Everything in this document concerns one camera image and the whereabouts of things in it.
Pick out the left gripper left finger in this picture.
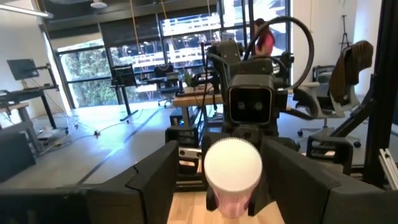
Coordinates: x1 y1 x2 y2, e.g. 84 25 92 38
0 139 180 224

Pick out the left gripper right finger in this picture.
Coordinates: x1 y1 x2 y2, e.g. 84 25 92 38
263 138 398 224

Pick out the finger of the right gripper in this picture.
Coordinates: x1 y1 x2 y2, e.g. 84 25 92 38
201 146 220 213
248 177 271 217

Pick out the pink medicine bottle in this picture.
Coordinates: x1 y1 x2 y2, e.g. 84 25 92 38
203 138 264 218

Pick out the wooden workbench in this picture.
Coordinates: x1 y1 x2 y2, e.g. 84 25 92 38
172 93 224 128

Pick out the black computer tower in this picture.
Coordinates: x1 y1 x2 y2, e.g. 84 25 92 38
169 107 189 128

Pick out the grey office chair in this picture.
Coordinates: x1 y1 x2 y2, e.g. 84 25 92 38
292 67 363 149

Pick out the person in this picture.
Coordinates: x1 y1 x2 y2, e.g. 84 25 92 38
253 17 277 57

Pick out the silver aluminium extrusion bar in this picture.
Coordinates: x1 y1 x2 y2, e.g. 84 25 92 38
377 147 398 191

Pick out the black monitor on stand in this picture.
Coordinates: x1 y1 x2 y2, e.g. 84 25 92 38
110 63 140 123

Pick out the brown jacket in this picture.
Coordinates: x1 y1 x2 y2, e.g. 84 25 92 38
328 40 374 106

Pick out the black computer box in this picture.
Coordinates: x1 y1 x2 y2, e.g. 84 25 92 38
0 132 37 184

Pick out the black standing desk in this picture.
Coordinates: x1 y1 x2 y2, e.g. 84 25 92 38
0 63 70 131

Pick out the small wooden table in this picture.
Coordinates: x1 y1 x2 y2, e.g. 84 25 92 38
0 101 43 154

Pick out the black computer monitor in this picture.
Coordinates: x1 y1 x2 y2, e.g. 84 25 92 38
6 58 40 82

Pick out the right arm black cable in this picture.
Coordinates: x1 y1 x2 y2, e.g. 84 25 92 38
242 16 315 91

